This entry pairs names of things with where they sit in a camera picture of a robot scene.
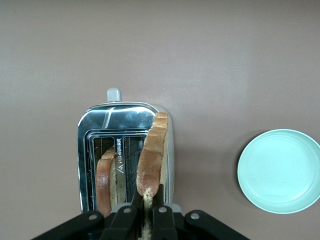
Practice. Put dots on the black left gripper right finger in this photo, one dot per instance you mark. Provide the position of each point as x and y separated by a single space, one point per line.
162 225

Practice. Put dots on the brown bread slice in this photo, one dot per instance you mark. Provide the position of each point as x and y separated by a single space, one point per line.
103 185
152 155

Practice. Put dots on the mint green round plate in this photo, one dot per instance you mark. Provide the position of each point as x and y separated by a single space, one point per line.
280 172

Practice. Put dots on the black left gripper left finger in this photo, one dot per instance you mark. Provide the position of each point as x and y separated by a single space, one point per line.
75 227

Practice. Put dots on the silver two-slot toaster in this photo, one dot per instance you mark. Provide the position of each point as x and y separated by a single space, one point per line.
120 117

